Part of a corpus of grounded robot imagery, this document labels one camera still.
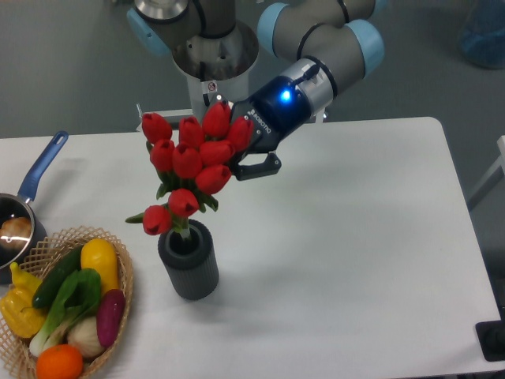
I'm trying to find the orange fruit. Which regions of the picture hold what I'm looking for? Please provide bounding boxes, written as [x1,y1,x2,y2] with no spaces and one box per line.
[36,344,84,379]

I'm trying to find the red tulip bouquet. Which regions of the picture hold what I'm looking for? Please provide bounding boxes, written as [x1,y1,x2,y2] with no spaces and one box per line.
[125,111,253,240]

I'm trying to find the grey ribbed vase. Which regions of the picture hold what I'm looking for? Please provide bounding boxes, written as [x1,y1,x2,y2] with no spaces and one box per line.
[158,220,219,301]

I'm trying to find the blue handled saucepan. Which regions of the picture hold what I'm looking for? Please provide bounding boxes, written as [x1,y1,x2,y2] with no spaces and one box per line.
[1,131,69,285]

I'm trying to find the brown bread roll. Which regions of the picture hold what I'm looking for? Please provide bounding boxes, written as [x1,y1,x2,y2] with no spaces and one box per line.
[1,217,32,251]

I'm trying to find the blue translucent bag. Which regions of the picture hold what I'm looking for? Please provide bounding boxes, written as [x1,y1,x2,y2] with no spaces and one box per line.
[458,1,504,69]

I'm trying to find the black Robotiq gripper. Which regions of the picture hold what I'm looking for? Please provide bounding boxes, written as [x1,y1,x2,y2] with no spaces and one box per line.
[208,77,312,181]

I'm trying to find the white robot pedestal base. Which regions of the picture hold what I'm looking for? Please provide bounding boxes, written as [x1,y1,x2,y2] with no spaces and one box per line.
[136,20,329,133]

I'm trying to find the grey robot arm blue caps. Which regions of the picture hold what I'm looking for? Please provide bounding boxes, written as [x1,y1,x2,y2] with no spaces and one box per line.
[127,1,384,180]

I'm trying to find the purple sweet potato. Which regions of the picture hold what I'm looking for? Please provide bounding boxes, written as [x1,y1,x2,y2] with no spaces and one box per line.
[96,289,125,348]

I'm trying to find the yellow bell pepper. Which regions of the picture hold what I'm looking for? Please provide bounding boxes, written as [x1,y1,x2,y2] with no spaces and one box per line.
[1,262,47,339]

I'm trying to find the beige garlic bulb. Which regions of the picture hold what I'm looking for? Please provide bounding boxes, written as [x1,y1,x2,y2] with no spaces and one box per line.
[67,316,105,358]

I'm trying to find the black device at table edge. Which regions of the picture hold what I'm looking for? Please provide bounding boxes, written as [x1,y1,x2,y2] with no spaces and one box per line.
[475,321,504,362]

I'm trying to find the yellow squash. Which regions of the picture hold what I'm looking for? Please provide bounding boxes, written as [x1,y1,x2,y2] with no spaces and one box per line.
[80,238,120,296]

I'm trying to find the green cucumber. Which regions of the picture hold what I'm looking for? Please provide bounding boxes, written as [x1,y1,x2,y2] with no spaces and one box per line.
[32,245,84,309]

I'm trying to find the green bok choy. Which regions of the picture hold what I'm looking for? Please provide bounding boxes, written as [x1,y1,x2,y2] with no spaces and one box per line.
[29,268,101,357]

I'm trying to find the white furniture leg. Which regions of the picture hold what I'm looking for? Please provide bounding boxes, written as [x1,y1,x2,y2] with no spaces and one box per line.
[466,135,504,212]

